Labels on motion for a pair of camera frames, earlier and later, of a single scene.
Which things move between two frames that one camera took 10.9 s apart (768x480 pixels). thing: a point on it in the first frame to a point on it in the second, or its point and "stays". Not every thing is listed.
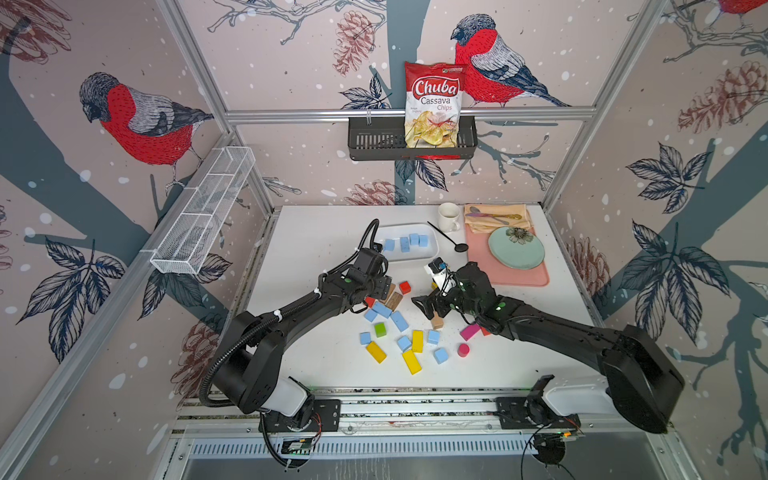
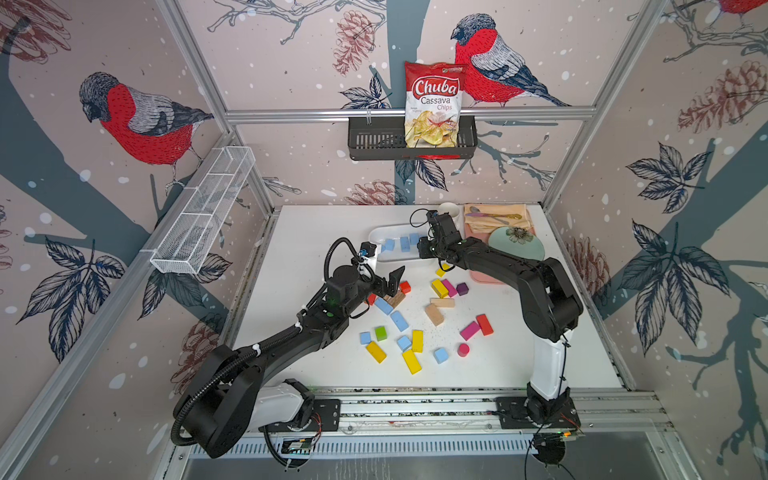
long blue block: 399,321 stays
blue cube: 404,343 stays
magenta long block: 469,331 stays
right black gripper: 436,300 to 420,245
